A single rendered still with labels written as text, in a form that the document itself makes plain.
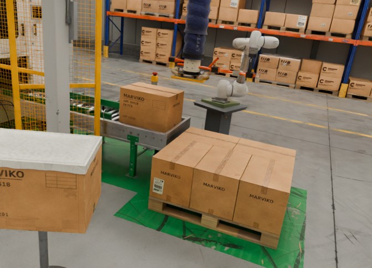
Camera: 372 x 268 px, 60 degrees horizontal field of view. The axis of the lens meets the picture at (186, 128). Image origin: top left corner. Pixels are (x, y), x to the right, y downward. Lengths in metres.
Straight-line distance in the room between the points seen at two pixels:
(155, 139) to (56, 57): 1.25
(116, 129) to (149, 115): 0.39
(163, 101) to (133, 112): 0.40
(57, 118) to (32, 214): 1.26
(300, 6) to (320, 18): 1.50
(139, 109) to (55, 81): 1.04
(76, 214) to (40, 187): 0.22
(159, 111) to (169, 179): 0.84
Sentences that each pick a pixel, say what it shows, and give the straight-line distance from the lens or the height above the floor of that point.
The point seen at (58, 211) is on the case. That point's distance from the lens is 1.83.
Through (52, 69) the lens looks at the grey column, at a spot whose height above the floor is 1.23.
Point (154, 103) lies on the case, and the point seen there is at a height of 0.85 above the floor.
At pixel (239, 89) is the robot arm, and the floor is 0.97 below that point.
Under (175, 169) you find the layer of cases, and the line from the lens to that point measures 2.85.
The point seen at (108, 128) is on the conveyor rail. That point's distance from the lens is 3.62.
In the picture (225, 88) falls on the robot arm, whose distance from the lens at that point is 4.00.
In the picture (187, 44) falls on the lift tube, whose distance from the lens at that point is 3.31.
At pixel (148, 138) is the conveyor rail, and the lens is 3.40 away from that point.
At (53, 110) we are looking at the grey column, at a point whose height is 0.88.
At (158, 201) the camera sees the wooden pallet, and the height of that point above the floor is 0.12.
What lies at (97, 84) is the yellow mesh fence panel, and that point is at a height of 1.00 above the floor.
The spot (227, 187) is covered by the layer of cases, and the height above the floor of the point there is 0.45.
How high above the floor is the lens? 1.76
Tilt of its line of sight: 19 degrees down
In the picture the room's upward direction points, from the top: 6 degrees clockwise
